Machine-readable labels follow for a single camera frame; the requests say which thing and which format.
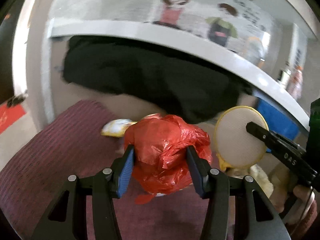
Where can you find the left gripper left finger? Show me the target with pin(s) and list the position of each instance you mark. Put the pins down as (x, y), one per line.
(65, 216)

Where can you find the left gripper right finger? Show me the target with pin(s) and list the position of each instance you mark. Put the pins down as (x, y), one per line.
(255, 216)

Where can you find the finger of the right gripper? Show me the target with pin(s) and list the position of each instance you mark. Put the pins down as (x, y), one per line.
(272, 142)

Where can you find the round yellow rimmed sponge pad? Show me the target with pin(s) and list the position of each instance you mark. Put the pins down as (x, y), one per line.
(234, 146)

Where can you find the red plastic bag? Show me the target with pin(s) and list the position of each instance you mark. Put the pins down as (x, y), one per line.
(160, 145)

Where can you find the blue towel hanging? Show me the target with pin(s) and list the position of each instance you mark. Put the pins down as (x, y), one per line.
(277, 121)

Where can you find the yellow white wrapper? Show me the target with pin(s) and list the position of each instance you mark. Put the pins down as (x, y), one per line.
(116, 128)

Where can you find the red striped cloth mat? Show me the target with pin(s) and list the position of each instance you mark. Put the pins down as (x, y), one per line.
(73, 144)

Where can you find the bottle with orange cap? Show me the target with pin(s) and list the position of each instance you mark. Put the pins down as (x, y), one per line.
(295, 85)

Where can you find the black cloth hanging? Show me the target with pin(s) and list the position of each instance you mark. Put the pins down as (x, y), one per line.
(179, 83)

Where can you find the white countertop ledge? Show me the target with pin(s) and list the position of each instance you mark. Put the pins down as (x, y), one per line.
(183, 41)

